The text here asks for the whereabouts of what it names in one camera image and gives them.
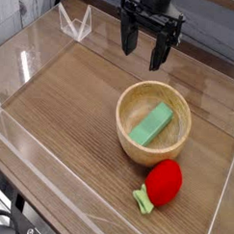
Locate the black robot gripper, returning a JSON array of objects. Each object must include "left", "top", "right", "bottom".
[{"left": 119, "top": 0, "right": 186, "bottom": 71}]

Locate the green rectangular block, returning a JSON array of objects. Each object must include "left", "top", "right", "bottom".
[{"left": 129, "top": 102, "right": 173, "bottom": 146}]

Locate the brown wooden bowl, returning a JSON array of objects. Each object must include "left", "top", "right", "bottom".
[{"left": 116, "top": 81, "right": 192, "bottom": 167}]

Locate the red plush strawberry toy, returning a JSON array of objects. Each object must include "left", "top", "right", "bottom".
[{"left": 133, "top": 159, "right": 183, "bottom": 215}]

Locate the clear acrylic corner bracket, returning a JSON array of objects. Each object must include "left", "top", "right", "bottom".
[{"left": 58, "top": 4, "right": 92, "bottom": 42}]

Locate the clear acrylic tray wall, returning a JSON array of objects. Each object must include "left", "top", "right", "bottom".
[{"left": 0, "top": 105, "right": 142, "bottom": 234}]

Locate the black table frame bracket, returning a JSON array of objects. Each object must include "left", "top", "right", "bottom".
[{"left": 9, "top": 192, "right": 50, "bottom": 234}]

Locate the black cable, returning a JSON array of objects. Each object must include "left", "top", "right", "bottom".
[{"left": 0, "top": 209, "right": 16, "bottom": 231}]

